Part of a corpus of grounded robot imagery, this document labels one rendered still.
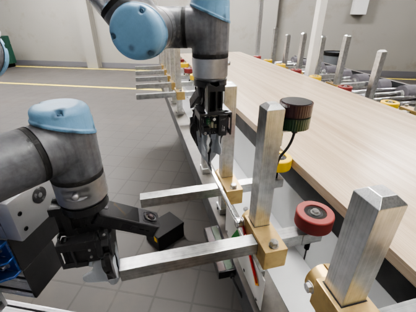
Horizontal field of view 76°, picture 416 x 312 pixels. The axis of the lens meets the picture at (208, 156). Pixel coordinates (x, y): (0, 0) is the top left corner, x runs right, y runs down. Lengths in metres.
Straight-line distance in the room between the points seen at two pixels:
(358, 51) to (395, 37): 0.76
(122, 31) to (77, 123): 0.14
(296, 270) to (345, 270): 0.52
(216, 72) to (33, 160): 0.35
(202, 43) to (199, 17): 0.05
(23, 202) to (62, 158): 0.24
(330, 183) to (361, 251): 0.43
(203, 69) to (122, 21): 0.20
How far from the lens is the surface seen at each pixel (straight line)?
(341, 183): 0.77
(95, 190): 0.43
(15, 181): 0.37
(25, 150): 0.37
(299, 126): 0.50
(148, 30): 0.41
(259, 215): 0.59
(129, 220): 0.48
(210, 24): 0.54
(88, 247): 0.49
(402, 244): 0.64
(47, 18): 8.75
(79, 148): 0.39
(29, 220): 0.63
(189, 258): 0.56
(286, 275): 0.87
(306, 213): 0.62
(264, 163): 0.52
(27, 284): 0.74
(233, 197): 0.78
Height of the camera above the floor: 1.28
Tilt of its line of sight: 28 degrees down
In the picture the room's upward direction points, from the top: straight up
